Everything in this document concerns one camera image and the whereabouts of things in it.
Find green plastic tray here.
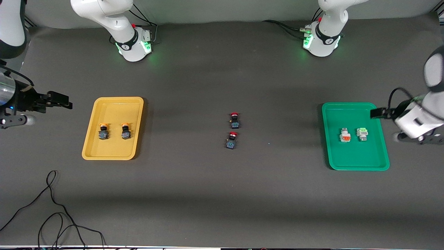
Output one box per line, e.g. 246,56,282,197
322,102,390,171

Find yellow plastic tray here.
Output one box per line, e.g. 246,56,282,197
82,97,144,160

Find dark grey table mat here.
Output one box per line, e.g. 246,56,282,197
0,17,444,248

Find thin black loose cable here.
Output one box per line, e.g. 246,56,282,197
0,170,106,250

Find black right arm base cables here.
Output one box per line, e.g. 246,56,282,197
109,2,158,45

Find black arm base cables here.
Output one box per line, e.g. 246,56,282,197
109,2,158,45
262,9,325,39

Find black left arm base cables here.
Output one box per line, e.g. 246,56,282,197
262,9,325,39

